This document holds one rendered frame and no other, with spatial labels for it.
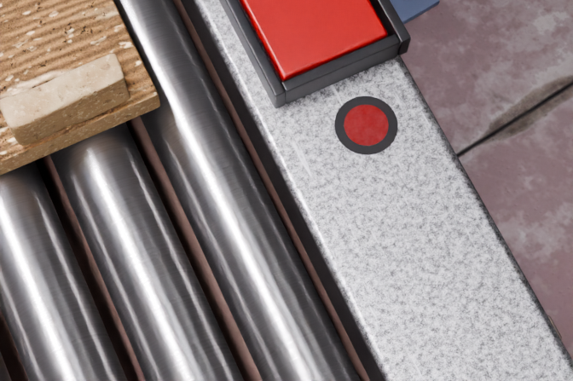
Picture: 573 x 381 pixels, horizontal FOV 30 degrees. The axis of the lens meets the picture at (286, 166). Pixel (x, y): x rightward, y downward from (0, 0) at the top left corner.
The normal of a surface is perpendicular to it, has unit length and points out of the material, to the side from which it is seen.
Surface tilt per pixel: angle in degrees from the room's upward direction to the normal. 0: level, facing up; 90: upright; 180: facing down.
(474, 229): 0
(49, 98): 12
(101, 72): 5
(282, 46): 0
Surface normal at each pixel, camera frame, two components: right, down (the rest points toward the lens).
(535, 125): -0.05, -0.42
